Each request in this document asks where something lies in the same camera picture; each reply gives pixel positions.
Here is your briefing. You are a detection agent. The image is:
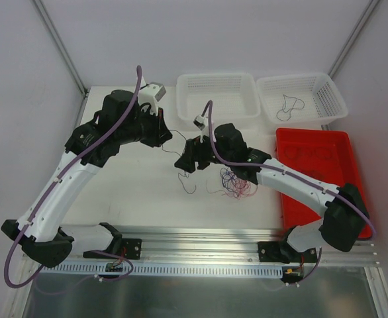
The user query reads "purple thin cable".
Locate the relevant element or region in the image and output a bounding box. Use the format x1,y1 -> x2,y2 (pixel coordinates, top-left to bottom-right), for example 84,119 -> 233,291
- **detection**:
160,129 -> 197,195
275,93 -> 306,121
218,167 -> 251,196

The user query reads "pink thin cable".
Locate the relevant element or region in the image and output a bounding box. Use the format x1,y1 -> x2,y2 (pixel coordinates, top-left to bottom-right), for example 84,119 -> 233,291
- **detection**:
206,172 -> 258,200

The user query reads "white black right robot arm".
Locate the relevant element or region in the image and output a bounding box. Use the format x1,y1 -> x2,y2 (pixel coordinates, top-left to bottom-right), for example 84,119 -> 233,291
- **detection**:
174,124 -> 369,264

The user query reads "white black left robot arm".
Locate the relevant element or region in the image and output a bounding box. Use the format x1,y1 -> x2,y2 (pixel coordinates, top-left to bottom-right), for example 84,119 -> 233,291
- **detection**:
1,83 -> 172,268

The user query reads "white perforated basket left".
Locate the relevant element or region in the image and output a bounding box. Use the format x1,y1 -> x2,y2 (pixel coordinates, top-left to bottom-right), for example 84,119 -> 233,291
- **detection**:
175,72 -> 261,127

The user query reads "white perforated basket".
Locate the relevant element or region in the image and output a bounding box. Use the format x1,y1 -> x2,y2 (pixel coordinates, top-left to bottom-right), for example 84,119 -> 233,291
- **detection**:
256,73 -> 348,128
175,72 -> 261,127

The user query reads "white perforated basket right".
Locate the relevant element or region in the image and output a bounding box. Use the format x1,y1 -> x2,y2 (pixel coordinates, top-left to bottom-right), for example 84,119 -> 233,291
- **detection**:
256,73 -> 348,128

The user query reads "red plastic tray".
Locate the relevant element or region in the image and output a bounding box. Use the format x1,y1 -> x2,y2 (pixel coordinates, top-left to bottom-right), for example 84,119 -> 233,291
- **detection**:
275,128 -> 367,230

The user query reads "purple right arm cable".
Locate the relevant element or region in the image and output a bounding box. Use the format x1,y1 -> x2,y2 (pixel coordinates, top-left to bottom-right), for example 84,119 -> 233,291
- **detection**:
202,100 -> 379,239

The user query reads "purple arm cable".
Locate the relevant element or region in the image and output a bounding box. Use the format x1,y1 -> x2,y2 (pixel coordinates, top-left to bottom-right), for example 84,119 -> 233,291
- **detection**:
202,100 -> 379,239
3,64 -> 144,288

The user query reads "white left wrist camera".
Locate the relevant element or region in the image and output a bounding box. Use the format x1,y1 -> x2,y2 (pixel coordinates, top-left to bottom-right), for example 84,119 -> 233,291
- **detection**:
138,78 -> 166,116

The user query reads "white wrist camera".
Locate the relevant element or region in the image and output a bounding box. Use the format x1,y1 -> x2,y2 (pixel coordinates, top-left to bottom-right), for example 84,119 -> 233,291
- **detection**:
193,113 -> 214,143
138,78 -> 166,116

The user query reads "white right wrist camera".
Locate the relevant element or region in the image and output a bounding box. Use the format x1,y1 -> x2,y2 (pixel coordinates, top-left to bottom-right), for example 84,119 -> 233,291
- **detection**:
193,113 -> 214,143

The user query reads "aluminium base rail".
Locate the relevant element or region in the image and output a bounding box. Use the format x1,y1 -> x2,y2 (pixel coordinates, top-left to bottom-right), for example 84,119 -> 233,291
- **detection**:
117,226 -> 382,267

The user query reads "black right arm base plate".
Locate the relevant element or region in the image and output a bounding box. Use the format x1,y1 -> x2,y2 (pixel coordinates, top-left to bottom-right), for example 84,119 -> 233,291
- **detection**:
257,241 -> 317,264

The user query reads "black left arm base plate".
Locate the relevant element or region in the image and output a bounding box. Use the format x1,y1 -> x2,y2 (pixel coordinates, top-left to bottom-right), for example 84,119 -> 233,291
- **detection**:
83,238 -> 142,260

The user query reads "aluminium frame post left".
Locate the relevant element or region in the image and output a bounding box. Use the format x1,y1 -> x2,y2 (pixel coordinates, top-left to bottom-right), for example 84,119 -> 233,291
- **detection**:
31,0 -> 88,97

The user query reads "aluminium frame post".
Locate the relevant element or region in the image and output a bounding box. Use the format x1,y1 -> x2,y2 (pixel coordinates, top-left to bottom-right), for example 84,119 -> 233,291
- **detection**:
31,0 -> 88,97
327,0 -> 383,80

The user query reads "white slotted cable duct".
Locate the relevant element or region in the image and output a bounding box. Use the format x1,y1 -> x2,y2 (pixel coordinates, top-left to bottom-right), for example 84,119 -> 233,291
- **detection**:
42,260 -> 283,280

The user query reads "aluminium frame post right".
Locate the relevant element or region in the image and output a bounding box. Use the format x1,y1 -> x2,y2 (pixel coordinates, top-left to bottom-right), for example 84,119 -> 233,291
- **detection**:
327,0 -> 383,80

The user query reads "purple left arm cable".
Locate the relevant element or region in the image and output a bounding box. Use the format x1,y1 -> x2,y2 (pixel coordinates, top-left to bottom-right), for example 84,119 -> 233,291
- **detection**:
3,64 -> 144,288

